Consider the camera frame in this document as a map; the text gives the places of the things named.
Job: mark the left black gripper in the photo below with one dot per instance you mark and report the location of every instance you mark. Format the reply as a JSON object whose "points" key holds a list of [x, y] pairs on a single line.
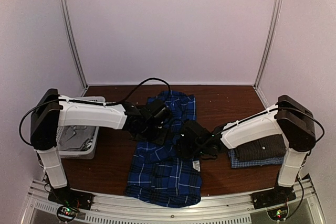
{"points": [[161, 139]]}

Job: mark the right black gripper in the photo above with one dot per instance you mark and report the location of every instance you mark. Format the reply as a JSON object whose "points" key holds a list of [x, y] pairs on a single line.
{"points": [[182, 151]]}

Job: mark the blue plaid long sleeve shirt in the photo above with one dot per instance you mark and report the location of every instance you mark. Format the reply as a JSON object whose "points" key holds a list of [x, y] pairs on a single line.
{"points": [[157, 175]]}

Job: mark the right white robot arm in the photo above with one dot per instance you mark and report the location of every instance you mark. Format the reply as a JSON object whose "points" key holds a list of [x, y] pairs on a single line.
{"points": [[287, 120]]}

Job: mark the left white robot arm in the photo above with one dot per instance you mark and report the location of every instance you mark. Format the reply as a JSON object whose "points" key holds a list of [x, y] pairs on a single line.
{"points": [[56, 110]]}

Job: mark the grey shirt in basket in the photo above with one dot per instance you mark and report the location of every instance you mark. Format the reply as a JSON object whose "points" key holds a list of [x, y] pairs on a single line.
{"points": [[76, 138]]}

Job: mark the white plastic laundry basket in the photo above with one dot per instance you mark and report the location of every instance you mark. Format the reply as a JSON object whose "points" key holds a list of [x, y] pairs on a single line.
{"points": [[89, 154]]}

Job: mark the dark striped folded shirt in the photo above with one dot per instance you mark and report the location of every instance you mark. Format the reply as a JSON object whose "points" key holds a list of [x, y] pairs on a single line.
{"points": [[263, 148]]}

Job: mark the light blue checked folded shirt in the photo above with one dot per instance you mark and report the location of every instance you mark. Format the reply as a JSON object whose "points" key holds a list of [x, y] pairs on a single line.
{"points": [[235, 163]]}

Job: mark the right circuit board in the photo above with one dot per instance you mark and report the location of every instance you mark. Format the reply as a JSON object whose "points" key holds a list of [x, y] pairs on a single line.
{"points": [[278, 214]]}

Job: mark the circuit board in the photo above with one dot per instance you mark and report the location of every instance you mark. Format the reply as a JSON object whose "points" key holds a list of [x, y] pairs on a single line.
{"points": [[278, 214], [65, 213]]}

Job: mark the left circuit board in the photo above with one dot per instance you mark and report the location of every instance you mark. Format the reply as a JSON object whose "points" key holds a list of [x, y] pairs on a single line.
{"points": [[65, 213]]}

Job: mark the front aluminium rail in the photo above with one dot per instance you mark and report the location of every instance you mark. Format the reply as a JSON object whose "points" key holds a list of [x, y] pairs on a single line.
{"points": [[231, 208]]}

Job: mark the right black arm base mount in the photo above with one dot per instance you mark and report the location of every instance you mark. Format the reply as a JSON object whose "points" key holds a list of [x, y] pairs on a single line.
{"points": [[272, 197]]}

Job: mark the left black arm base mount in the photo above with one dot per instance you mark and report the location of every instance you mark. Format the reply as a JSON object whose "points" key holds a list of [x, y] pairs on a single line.
{"points": [[71, 198]]}

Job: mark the left aluminium frame post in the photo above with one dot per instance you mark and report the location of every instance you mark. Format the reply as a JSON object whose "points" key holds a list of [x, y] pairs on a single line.
{"points": [[72, 43]]}

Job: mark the aluminium frame post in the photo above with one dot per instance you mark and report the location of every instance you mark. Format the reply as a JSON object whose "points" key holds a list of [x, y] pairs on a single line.
{"points": [[276, 10], [72, 43]]}

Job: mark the right aluminium frame post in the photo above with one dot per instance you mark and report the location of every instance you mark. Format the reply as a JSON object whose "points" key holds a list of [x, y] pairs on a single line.
{"points": [[276, 10]]}

